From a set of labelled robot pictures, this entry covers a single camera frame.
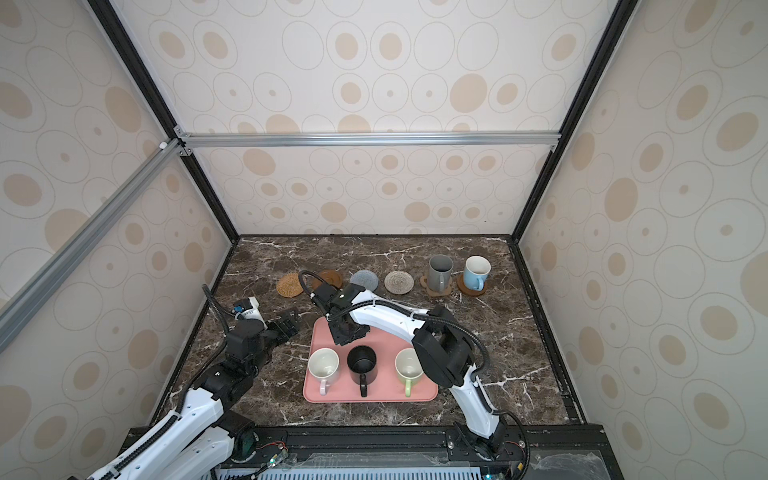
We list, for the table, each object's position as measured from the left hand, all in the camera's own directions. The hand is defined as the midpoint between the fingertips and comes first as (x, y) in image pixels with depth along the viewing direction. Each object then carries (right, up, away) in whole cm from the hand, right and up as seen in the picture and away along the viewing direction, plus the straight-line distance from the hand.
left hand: (294, 310), depth 80 cm
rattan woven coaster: (-10, +5, +25) cm, 28 cm away
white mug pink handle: (+7, -16, +3) cm, 17 cm away
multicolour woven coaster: (+29, +6, +26) cm, 39 cm away
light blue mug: (+54, +10, +17) cm, 57 cm away
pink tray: (+25, -22, +3) cm, 34 cm away
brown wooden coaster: (+53, +3, +22) cm, 57 cm away
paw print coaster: (+38, +6, +25) cm, 46 cm away
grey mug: (+42, +10, +15) cm, 46 cm away
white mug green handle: (+31, -17, +5) cm, 36 cm away
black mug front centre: (+18, -17, +4) cm, 25 cm away
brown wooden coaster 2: (+4, +8, +29) cm, 30 cm away
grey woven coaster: (+17, +7, +26) cm, 32 cm away
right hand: (+13, -9, +8) cm, 18 cm away
